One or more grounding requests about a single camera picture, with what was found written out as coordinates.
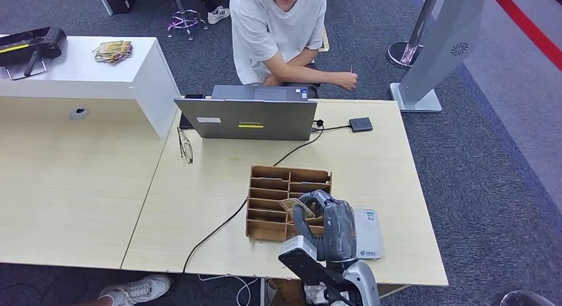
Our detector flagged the grey laptop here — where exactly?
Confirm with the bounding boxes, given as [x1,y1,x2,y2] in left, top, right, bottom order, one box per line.
[173,84,318,142]

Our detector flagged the black laptop power cable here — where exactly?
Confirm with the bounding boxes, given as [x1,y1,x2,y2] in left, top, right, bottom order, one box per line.
[182,119,325,274]

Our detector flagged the person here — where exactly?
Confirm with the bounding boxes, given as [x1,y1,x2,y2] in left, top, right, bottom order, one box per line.
[229,0,359,99]

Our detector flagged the wooden card organizer box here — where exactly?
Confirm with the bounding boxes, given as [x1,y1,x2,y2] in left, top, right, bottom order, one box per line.
[245,164,333,244]

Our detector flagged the white cabinet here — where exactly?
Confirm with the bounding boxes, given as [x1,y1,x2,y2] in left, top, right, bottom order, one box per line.
[0,35,181,140]

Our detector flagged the small dark square hub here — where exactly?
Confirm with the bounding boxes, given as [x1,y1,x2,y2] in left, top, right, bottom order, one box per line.
[349,117,374,133]

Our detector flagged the large white sneaker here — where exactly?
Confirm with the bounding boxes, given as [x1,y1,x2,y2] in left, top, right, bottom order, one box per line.
[97,274,172,306]

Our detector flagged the silver kiosk stand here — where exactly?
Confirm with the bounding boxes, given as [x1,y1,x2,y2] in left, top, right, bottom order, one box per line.
[390,0,487,113]

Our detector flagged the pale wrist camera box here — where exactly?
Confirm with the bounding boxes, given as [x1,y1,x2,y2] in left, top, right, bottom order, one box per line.
[278,235,348,287]

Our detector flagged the black-rimmed eyeglasses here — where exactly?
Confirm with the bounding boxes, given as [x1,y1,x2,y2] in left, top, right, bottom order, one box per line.
[176,127,194,166]

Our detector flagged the white crumpled bag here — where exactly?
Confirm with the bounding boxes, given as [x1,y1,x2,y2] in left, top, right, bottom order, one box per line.
[305,283,330,306]

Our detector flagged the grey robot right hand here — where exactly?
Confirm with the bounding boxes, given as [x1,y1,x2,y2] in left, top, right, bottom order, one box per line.
[292,189,357,263]

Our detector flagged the clear round object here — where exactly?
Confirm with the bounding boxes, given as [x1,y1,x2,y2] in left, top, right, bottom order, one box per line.
[499,289,559,306]

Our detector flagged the white card reader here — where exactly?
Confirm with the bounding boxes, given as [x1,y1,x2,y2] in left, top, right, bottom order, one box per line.
[353,209,386,260]

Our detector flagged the chrome stanchion post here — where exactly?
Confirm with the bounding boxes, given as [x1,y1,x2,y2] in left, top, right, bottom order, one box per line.
[387,0,442,70]

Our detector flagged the stack of gold cards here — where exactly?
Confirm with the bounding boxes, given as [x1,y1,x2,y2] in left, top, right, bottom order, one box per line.
[92,40,133,66]

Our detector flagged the gold room key card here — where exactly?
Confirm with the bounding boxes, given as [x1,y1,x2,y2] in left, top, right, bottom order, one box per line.
[278,197,316,220]

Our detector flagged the brown box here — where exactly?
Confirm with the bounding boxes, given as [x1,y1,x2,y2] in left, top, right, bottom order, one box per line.
[266,279,308,306]

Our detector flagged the white cable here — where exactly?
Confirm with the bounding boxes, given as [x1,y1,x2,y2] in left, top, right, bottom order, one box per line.
[197,275,260,306]

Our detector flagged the black device with wire stand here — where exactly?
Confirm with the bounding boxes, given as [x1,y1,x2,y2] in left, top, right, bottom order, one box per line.
[0,26,68,81]

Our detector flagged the person's right hand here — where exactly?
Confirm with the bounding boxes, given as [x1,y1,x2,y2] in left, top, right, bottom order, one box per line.
[335,70,359,92]

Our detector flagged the chrome stool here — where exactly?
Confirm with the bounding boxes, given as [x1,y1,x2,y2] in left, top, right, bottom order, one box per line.
[153,0,209,40]

